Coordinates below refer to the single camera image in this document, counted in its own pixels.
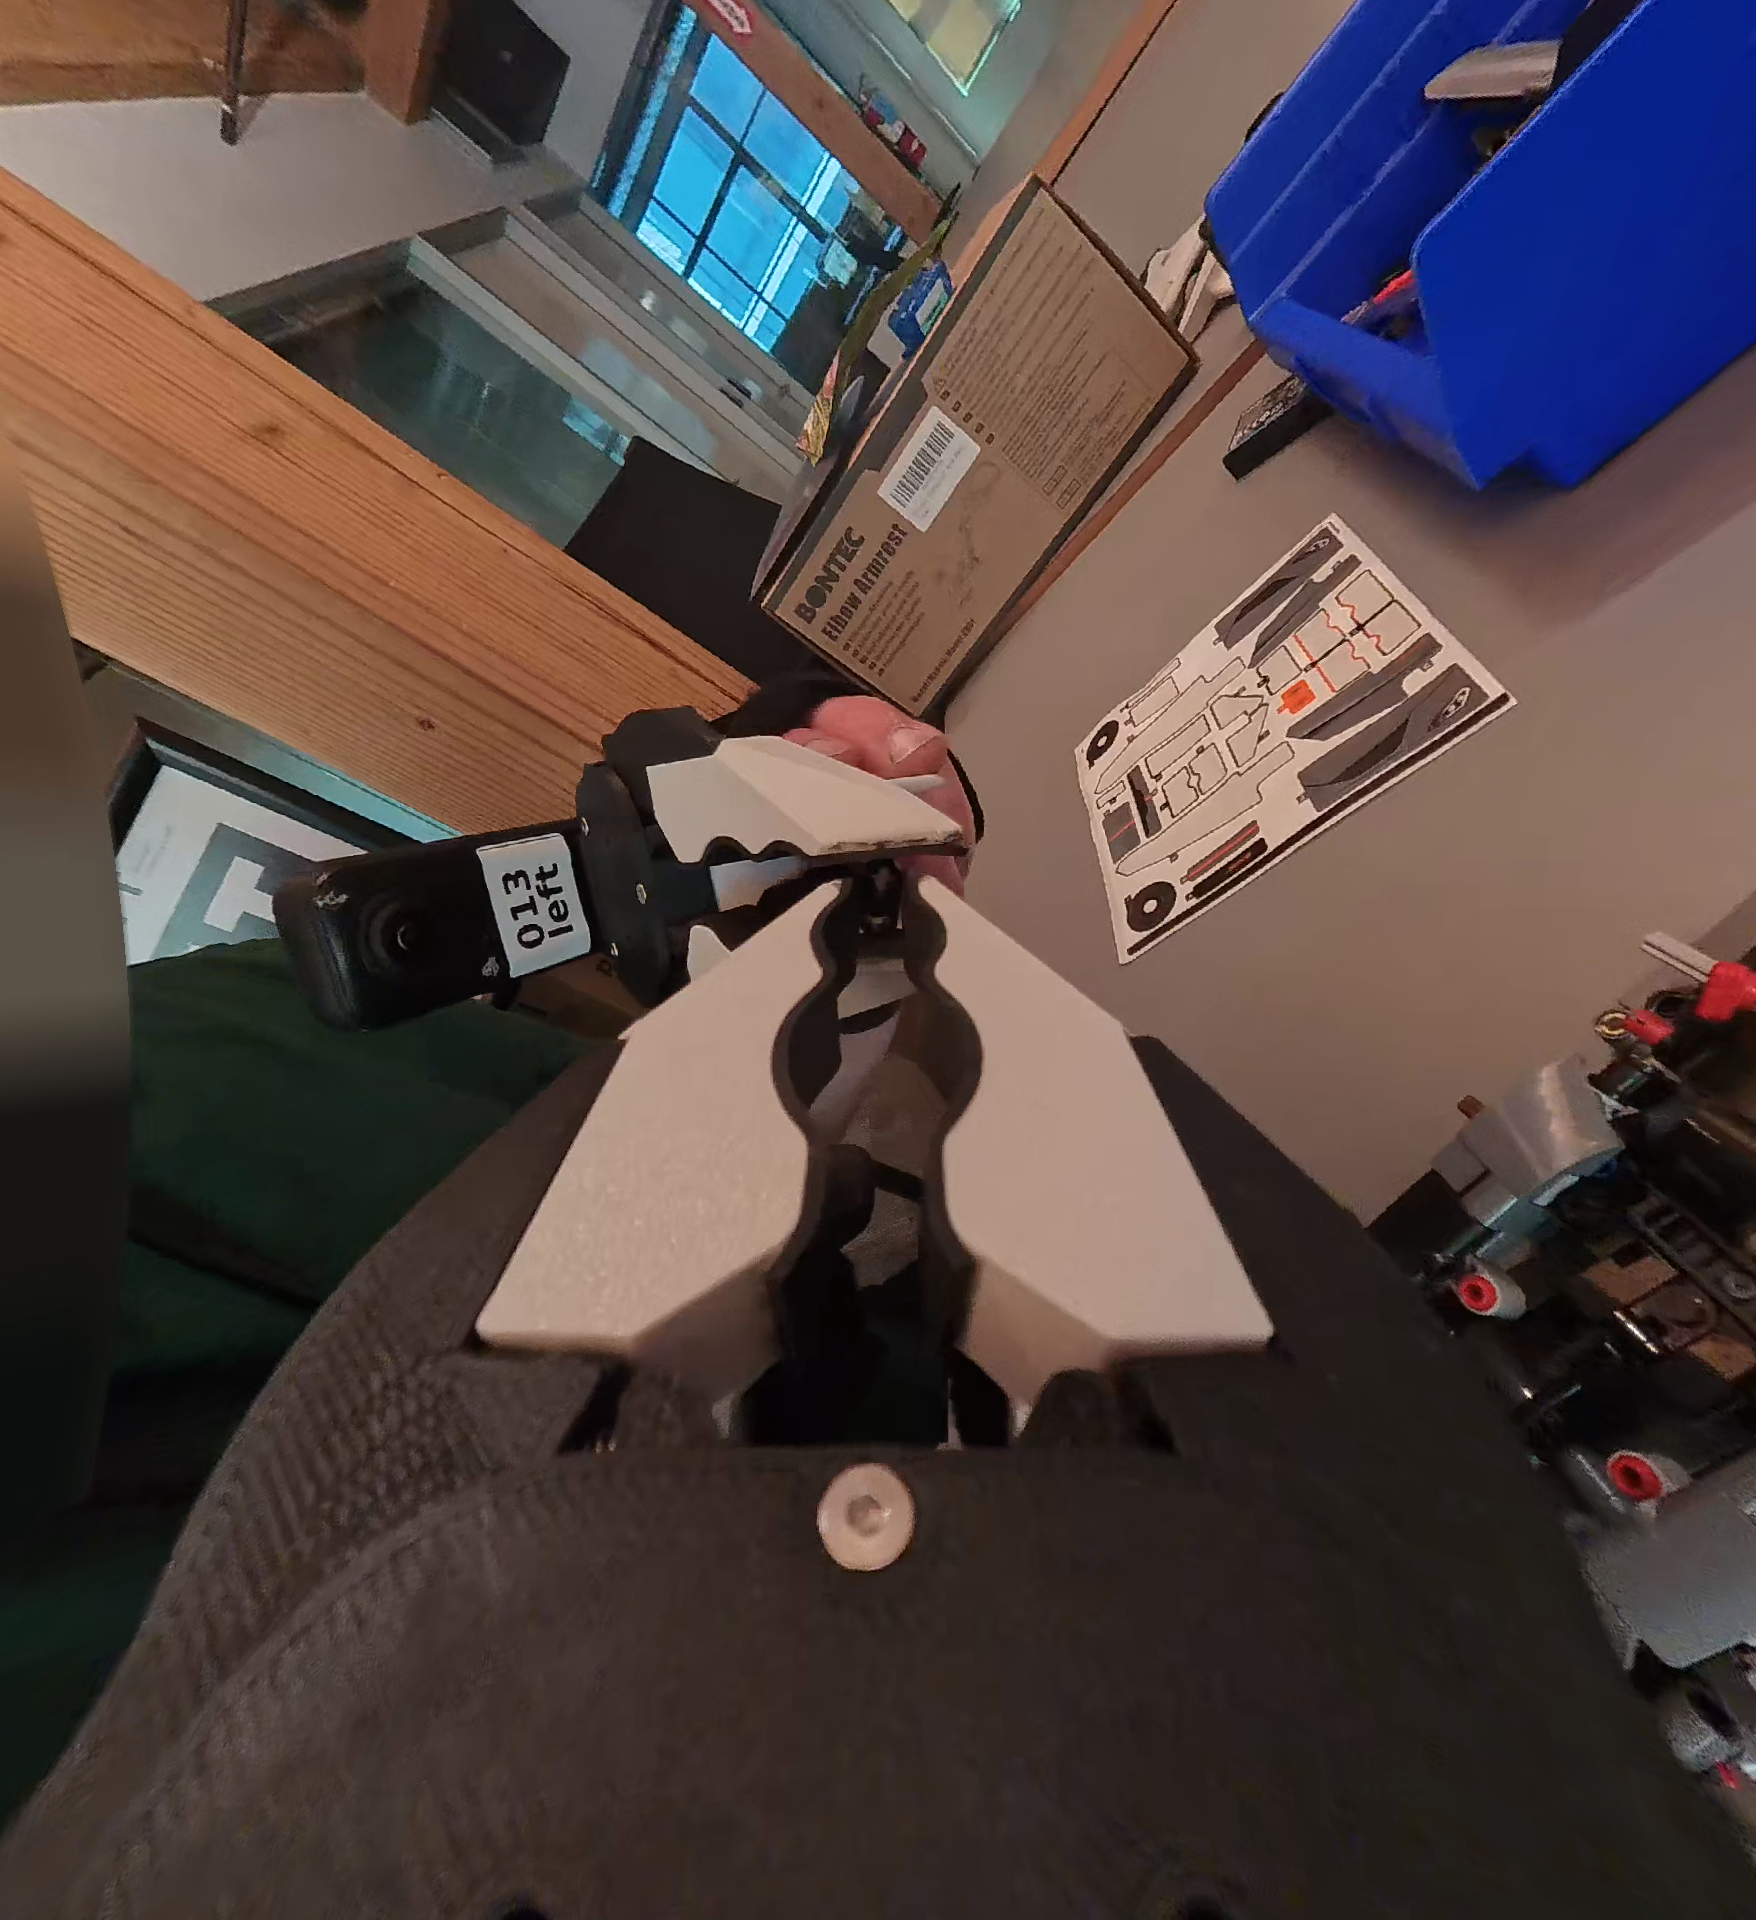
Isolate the lego sticker sheet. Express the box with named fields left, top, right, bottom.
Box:
left=1072, top=515, right=1515, bottom=962

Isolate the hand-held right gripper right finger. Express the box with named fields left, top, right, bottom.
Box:
left=905, top=873, right=1274, bottom=1445

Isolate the blue plastic bin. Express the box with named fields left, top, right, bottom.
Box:
left=1204, top=0, right=1756, bottom=493

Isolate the person's green clothing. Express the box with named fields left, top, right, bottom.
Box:
left=0, top=939, right=587, bottom=1920

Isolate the black flat box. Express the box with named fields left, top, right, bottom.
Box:
left=1219, top=376, right=1332, bottom=483

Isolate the white plastic part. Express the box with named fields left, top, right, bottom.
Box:
left=1146, top=214, right=1244, bottom=345

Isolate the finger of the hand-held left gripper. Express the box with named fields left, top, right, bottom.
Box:
left=701, top=857, right=840, bottom=919
left=650, top=735, right=973, bottom=869

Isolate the framed picture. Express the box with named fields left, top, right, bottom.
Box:
left=110, top=721, right=421, bottom=965

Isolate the black board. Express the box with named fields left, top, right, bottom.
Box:
left=562, top=437, right=820, bottom=678

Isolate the green printed packet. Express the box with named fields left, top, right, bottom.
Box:
left=795, top=226, right=958, bottom=464

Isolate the person's left hand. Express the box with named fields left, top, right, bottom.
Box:
left=788, top=695, right=987, bottom=842

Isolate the lego car model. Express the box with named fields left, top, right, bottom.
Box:
left=1364, top=899, right=1756, bottom=1787

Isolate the brown cardboard box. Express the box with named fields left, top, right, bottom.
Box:
left=750, top=178, right=1199, bottom=696

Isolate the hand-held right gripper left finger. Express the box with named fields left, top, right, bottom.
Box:
left=475, top=882, right=853, bottom=1445

